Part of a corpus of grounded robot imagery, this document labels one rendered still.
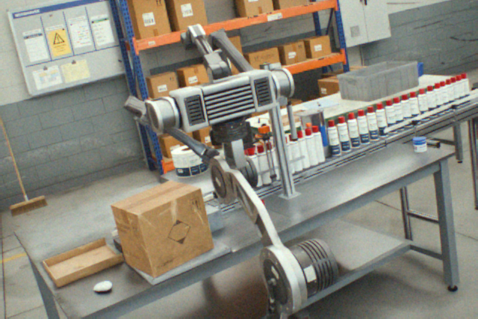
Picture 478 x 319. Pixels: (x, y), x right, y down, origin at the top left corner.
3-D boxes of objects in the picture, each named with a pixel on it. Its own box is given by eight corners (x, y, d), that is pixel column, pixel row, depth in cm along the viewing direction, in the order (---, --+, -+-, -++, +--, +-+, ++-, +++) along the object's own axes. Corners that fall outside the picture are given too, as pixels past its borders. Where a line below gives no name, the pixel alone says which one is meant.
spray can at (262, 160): (269, 180, 295) (262, 143, 290) (273, 182, 290) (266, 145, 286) (260, 183, 294) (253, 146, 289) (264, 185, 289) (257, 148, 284)
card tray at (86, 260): (106, 245, 265) (104, 237, 264) (124, 261, 243) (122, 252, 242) (45, 268, 252) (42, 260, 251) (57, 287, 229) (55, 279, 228)
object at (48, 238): (306, 131, 409) (305, 128, 409) (455, 155, 296) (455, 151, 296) (14, 234, 312) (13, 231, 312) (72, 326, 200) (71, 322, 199)
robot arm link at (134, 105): (116, 107, 266) (128, 90, 267) (140, 122, 273) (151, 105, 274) (143, 119, 227) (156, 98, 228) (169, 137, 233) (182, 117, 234)
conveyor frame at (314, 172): (373, 145, 336) (372, 137, 335) (386, 147, 326) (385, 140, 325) (115, 247, 260) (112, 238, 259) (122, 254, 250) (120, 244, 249)
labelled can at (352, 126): (355, 146, 325) (351, 111, 320) (362, 146, 320) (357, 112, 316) (349, 148, 323) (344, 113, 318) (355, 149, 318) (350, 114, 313)
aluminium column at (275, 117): (290, 193, 286) (267, 63, 270) (296, 194, 282) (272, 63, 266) (283, 196, 284) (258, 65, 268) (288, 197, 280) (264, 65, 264)
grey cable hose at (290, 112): (296, 139, 289) (288, 99, 284) (299, 140, 286) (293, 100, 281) (290, 141, 287) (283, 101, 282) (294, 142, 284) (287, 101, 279)
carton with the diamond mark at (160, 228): (184, 235, 253) (170, 179, 246) (214, 247, 234) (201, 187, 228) (125, 263, 236) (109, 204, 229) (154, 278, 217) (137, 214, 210)
